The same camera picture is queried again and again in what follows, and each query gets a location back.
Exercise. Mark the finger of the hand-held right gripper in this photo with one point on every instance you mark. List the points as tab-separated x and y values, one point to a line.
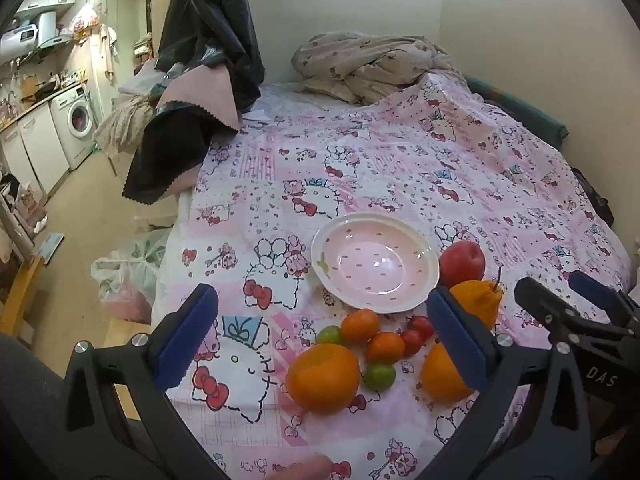
550	305
592	290

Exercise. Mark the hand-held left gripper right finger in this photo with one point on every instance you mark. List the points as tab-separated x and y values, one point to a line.
455	340

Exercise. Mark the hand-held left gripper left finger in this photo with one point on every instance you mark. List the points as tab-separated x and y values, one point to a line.
187	340

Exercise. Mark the knobbed orange with stem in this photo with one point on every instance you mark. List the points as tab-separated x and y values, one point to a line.
475	302

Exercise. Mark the red apple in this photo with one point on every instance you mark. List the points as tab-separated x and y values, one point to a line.
462	262

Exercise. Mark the green plum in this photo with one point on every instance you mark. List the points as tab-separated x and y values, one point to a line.
329	335
380	377

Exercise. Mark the pink speckled bowl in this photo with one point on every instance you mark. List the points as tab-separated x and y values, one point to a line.
375	265

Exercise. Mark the large round orange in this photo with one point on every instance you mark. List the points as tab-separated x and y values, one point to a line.
322	377

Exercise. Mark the person's left hand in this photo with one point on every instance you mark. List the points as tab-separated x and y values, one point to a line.
305	470

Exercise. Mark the small tangerine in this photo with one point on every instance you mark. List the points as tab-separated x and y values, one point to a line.
385	347
361	325

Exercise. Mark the translucent plastic bag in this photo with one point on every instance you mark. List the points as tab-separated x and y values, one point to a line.
130	275

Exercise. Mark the dark bag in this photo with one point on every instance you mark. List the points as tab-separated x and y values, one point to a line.
595	195

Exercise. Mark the blue book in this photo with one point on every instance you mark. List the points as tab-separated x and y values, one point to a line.
52	247

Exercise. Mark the wooden stool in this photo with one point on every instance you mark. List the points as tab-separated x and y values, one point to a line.
20	290

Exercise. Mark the pink cartoon printed bedsheet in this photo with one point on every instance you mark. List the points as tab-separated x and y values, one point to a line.
400	170

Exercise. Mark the black fabric sheet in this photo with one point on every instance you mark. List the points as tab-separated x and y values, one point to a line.
165	160

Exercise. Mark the beige crumpled cloth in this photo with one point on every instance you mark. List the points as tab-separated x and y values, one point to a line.
122	120

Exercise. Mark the pink fabric sheet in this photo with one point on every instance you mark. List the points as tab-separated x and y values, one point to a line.
200	100

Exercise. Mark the white washing machine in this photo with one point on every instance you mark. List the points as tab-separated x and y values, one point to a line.
75	120

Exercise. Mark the white kitchen cabinet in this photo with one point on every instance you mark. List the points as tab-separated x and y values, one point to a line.
30	145

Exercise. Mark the crumpled beige printed quilt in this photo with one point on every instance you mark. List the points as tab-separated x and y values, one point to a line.
370	60

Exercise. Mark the pink hanging bag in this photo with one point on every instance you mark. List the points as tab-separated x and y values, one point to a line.
85	20

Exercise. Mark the teal bed frame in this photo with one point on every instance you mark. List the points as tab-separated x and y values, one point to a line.
525	110

